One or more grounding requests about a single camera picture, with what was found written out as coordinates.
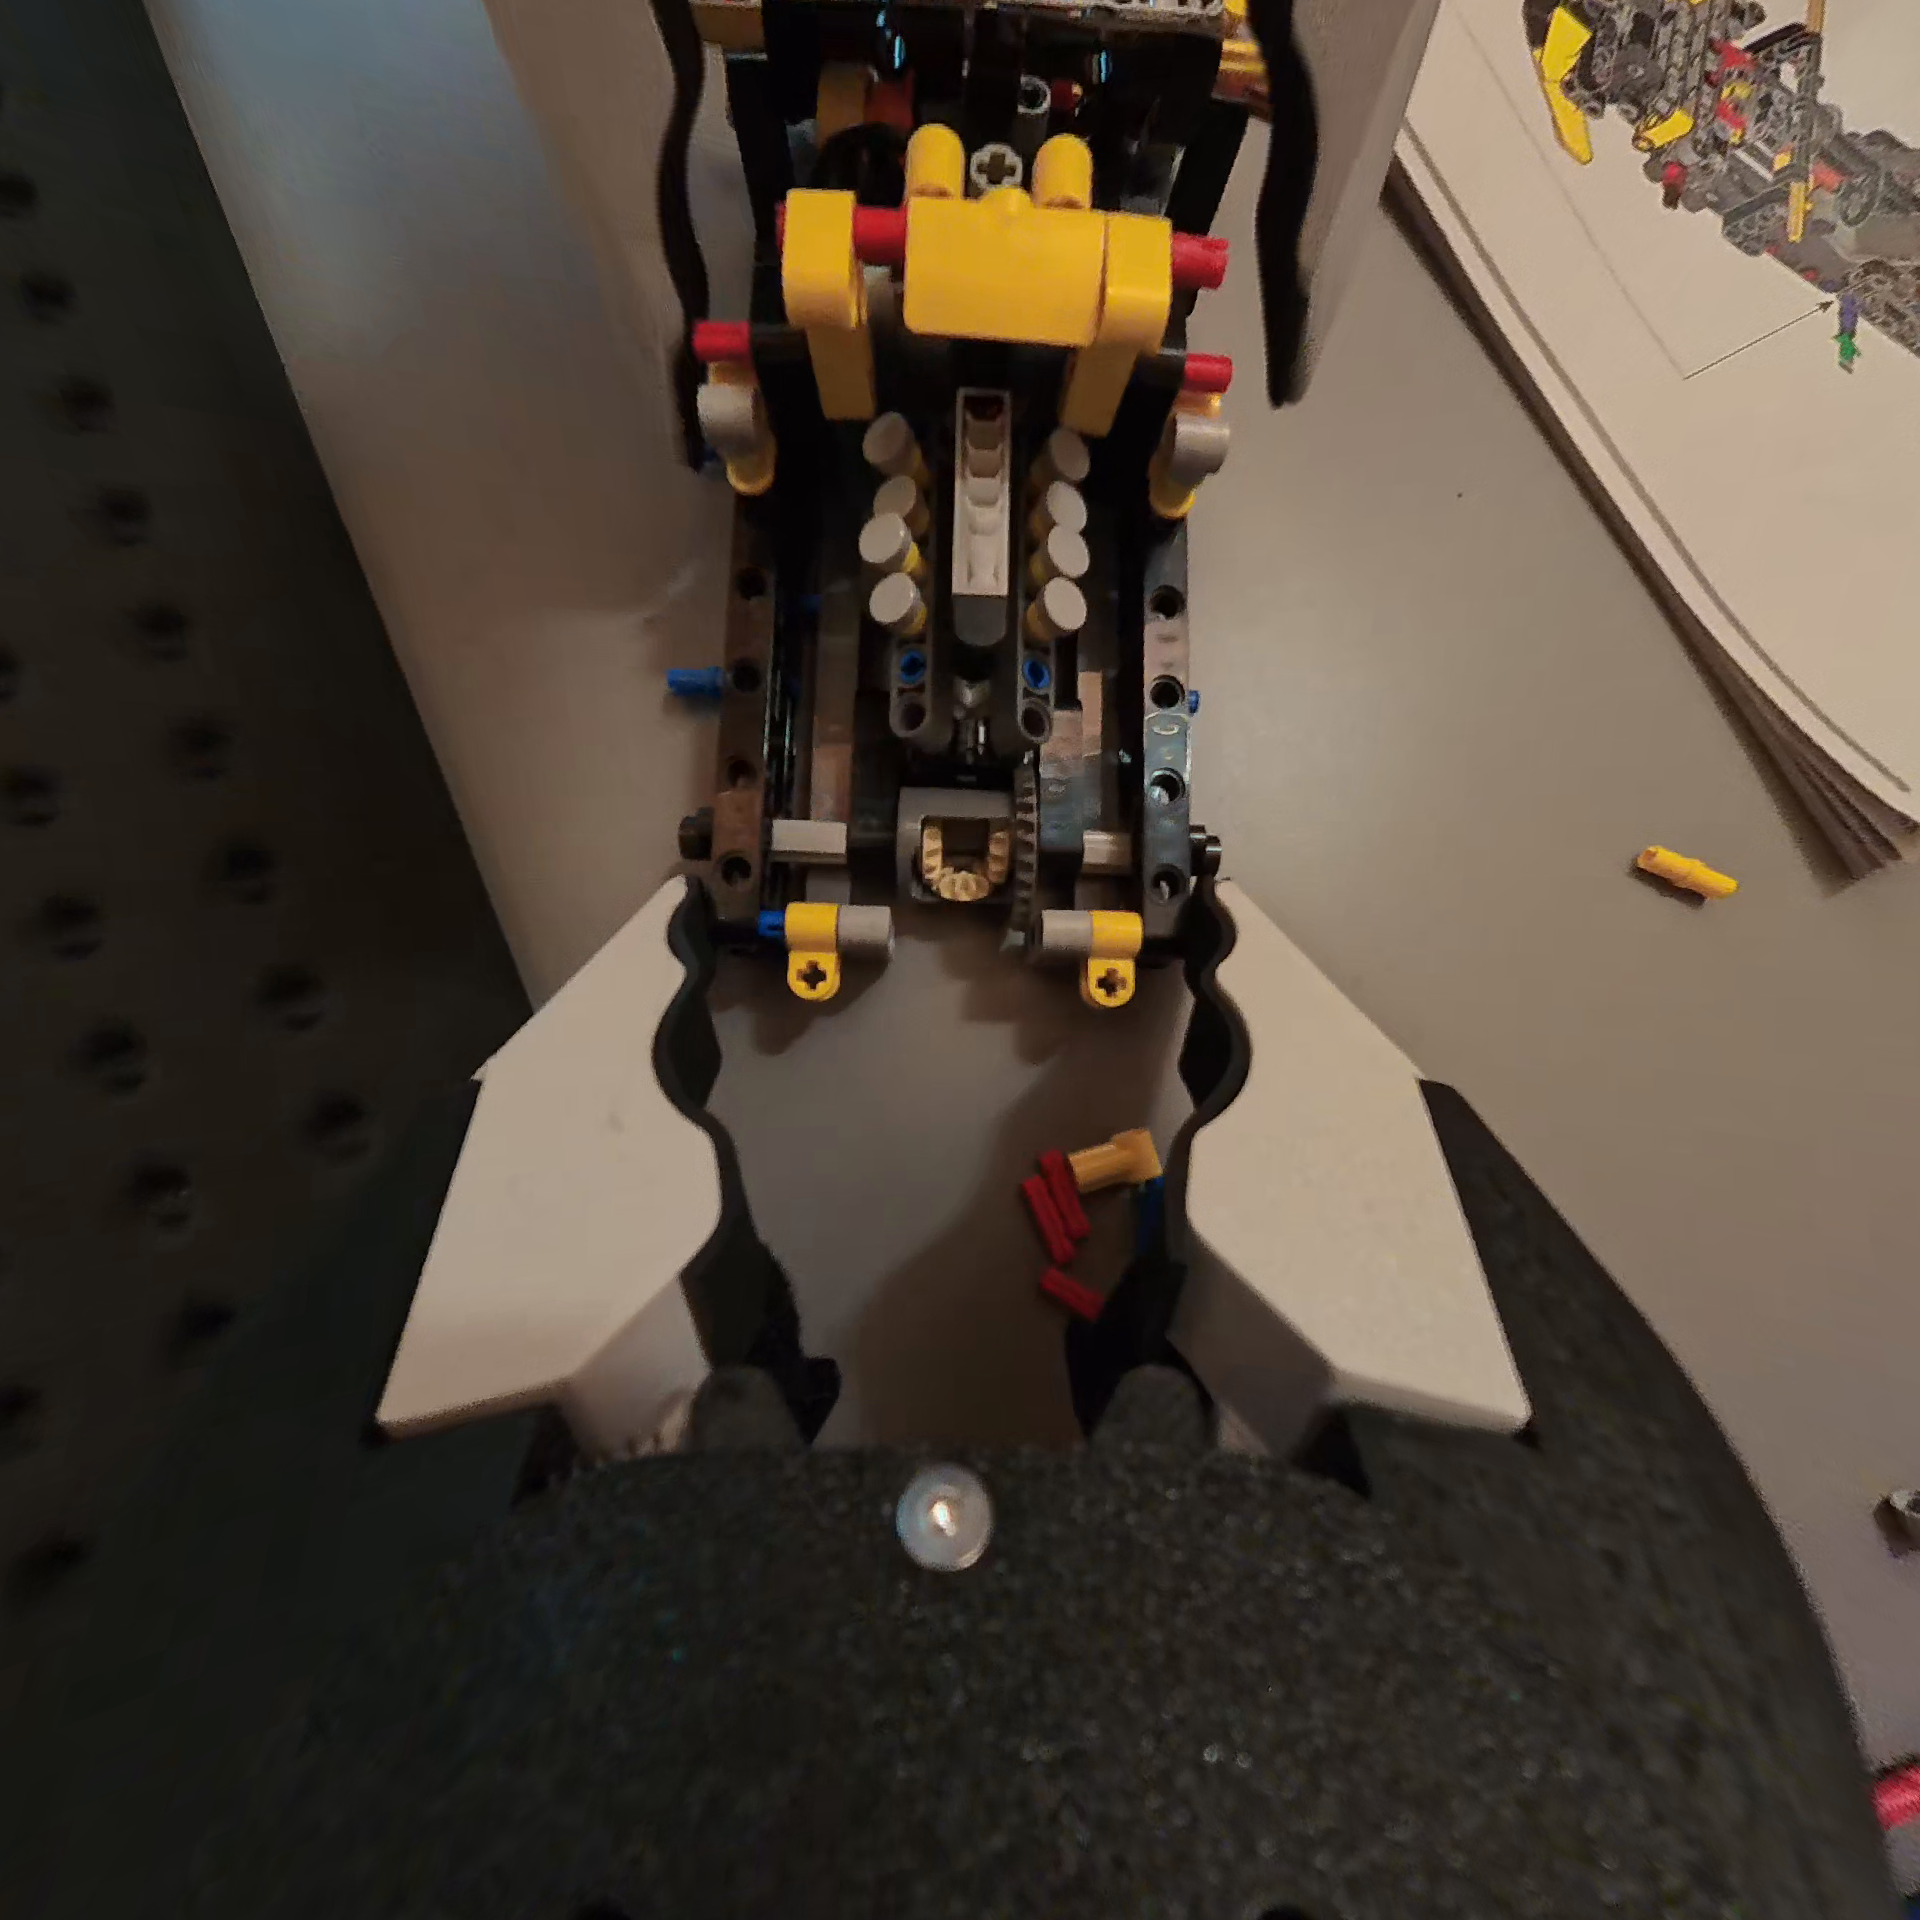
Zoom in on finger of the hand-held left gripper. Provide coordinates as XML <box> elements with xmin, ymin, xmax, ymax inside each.
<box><xmin>1246</xmin><ymin>0</ymin><xmax>1444</xmax><ymax>410</ymax></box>
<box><xmin>478</xmin><ymin>0</ymin><xmax>729</xmax><ymax>509</ymax></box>

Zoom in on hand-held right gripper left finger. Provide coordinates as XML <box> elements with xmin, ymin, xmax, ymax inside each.
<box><xmin>374</xmin><ymin>878</ymin><xmax>841</xmax><ymax>1465</ymax></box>

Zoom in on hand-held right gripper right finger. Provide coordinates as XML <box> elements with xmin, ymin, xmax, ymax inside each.
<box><xmin>1065</xmin><ymin>880</ymin><xmax>1537</xmax><ymax>1465</ymax></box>

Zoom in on small yellow grey lego connector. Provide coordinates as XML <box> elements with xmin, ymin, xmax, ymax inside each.
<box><xmin>757</xmin><ymin>901</ymin><xmax>897</xmax><ymax>1003</ymax></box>

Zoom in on black yellow lego car chassis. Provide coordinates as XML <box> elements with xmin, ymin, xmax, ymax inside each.
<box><xmin>667</xmin><ymin>0</ymin><xmax>1242</xmax><ymax>1011</ymax></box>

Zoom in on black lego beam blue pins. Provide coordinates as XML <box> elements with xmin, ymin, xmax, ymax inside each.
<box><xmin>667</xmin><ymin>509</ymin><xmax>781</xmax><ymax>932</ymax></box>

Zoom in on scattered loose lego pieces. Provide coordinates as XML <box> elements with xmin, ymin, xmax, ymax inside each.
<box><xmin>1020</xmin><ymin>1128</ymin><xmax>1169</xmax><ymax>1325</ymax></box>

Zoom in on open lego instruction booklet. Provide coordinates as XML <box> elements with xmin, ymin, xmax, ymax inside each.
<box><xmin>1382</xmin><ymin>0</ymin><xmax>1920</xmax><ymax>888</ymax></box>

